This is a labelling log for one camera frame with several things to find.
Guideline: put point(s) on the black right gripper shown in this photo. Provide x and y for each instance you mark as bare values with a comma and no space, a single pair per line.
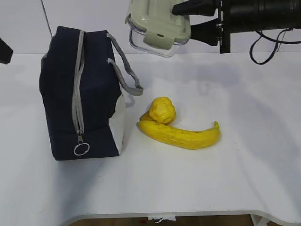
212,31

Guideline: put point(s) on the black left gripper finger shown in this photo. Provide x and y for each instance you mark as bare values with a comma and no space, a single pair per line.
6,52

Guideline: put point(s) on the green lidded glass container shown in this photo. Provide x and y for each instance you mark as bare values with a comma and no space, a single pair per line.
155,29

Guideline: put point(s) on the navy blue lunch bag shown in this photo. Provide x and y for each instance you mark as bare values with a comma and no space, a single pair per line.
82,80

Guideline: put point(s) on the round yellow pear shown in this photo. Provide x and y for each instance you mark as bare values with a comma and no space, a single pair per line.
161,110

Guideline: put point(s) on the long yellow banana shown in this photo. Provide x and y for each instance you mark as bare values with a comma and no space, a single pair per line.
186,139

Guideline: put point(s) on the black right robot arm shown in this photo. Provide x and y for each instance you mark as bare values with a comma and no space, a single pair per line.
237,16

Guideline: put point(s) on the white label under table edge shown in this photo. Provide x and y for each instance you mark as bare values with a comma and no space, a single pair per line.
163,217

